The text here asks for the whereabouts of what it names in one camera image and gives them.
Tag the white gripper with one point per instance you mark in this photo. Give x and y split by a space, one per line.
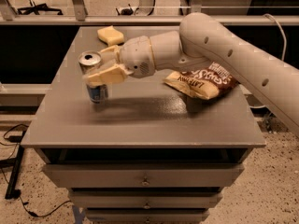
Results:
135 57

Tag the silver blue redbull can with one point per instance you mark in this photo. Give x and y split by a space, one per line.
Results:
89 62

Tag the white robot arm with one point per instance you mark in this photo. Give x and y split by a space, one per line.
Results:
199 41

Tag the yellow sponge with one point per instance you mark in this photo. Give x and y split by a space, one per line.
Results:
110 36

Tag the brown chip bag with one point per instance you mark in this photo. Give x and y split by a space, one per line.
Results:
207 83

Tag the grey drawer cabinet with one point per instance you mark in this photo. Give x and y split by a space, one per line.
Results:
142 121

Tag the black office chair base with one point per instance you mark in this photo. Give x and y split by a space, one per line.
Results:
34 8

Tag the top grey drawer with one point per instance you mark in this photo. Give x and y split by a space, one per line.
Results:
159 175

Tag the grey drawer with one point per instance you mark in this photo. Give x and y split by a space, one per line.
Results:
145 198
159 175
147 216

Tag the black metal stand leg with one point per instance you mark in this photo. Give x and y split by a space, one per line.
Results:
15 164

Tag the middle grey drawer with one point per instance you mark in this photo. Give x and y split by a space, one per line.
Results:
145 198

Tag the bottom grey drawer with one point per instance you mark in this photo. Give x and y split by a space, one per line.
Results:
147 216

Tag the metal railing frame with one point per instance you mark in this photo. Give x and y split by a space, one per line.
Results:
10 16

